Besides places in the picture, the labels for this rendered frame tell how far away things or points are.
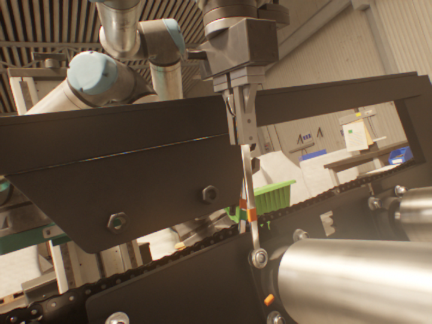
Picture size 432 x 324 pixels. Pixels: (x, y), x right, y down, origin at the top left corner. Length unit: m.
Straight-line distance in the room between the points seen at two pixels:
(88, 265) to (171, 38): 1.06
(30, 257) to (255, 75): 8.20
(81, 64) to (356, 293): 0.82
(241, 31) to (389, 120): 11.68
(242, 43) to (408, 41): 11.33
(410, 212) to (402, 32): 11.22
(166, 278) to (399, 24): 11.62
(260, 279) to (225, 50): 0.33
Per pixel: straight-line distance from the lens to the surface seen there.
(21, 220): 1.35
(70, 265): 1.57
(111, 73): 0.92
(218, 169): 0.49
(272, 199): 3.10
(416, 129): 0.91
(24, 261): 8.47
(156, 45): 1.10
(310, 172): 7.19
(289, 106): 0.60
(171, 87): 1.21
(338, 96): 0.70
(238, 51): 0.40
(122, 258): 1.63
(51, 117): 0.44
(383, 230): 0.70
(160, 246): 3.76
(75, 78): 0.95
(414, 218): 0.65
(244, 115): 0.43
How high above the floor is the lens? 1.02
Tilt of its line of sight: 5 degrees up
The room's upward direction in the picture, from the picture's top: 16 degrees counter-clockwise
